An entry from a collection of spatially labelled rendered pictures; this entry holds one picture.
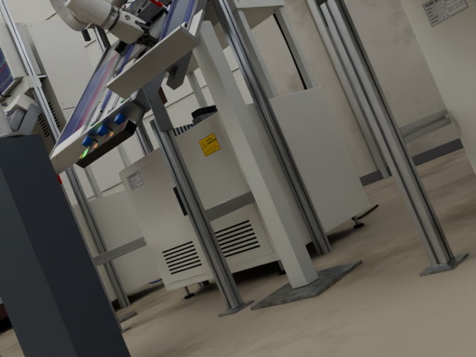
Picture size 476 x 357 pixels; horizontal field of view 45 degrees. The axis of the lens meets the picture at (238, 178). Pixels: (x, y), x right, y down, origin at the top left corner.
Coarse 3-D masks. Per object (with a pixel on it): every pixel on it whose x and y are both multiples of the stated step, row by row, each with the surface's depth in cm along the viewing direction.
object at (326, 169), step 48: (288, 96) 228; (192, 144) 212; (288, 144) 219; (336, 144) 240; (144, 192) 239; (240, 192) 202; (288, 192) 211; (336, 192) 230; (192, 240) 226; (240, 240) 208
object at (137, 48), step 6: (162, 12) 219; (150, 24) 224; (156, 24) 216; (162, 24) 207; (150, 30) 217; (114, 48) 254; (132, 48) 223; (138, 48) 217; (144, 48) 213; (108, 54) 257; (114, 54) 247; (132, 54) 219; (138, 54) 216; (120, 60) 230; (114, 72) 228
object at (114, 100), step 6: (114, 96) 204; (132, 96) 185; (102, 102) 214; (108, 102) 206; (114, 102) 199; (96, 108) 216; (108, 108) 201; (114, 108) 195; (96, 114) 211; (102, 114) 204; (90, 120) 213; (96, 120) 202; (90, 126) 208
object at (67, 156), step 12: (120, 108) 182; (132, 108) 181; (108, 120) 189; (132, 120) 187; (84, 132) 199; (96, 132) 197; (108, 132) 195; (72, 144) 207; (60, 156) 215; (72, 156) 213; (60, 168) 222
